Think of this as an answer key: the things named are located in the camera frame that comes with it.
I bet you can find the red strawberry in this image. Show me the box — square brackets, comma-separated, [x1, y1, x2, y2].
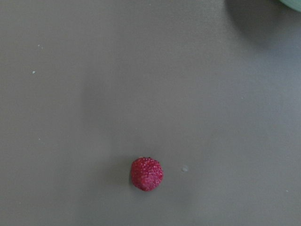
[130, 157, 164, 192]

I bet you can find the light green bowl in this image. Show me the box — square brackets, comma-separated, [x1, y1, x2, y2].
[279, 0, 301, 12]

